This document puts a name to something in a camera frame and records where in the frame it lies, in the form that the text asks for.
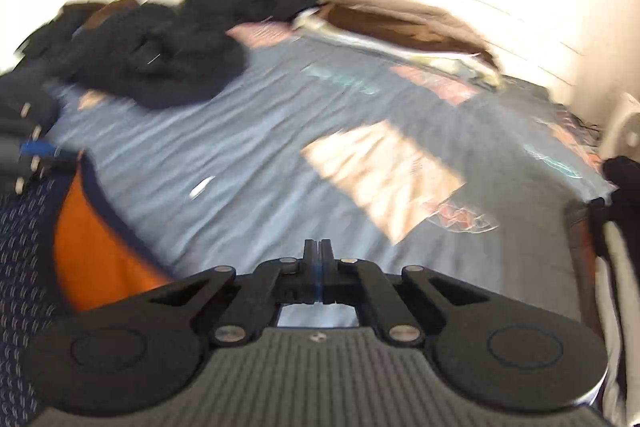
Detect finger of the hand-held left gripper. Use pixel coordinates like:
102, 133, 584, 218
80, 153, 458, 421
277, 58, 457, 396
0, 142, 83, 195
0, 102, 51, 142

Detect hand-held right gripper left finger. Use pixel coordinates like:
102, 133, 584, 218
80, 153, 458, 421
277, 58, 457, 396
127, 239, 319, 348

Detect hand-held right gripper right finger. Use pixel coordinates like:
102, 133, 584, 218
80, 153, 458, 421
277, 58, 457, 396
320, 239, 506, 348

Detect navy patterned pajama top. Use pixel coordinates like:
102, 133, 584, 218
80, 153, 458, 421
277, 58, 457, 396
0, 152, 176, 427

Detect stack of folded brown clothes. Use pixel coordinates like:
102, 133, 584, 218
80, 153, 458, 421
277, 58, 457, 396
292, 0, 503, 90

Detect stack of folded mixed clothes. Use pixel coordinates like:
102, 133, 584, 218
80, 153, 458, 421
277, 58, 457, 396
565, 157, 640, 427

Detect dark navy garment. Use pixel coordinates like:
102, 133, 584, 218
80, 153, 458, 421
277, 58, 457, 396
15, 4, 101, 80

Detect grey-blue printed quilt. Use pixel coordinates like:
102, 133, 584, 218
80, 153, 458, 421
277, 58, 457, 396
0, 22, 621, 408

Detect brown coat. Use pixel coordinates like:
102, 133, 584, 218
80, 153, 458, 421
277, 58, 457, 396
82, 0, 146, 28

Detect black crumpled garment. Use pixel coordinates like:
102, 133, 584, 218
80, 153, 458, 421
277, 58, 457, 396
75, 2, 248, 110

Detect white headboard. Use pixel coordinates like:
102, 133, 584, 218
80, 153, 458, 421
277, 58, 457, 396
240, 0, 601, 88

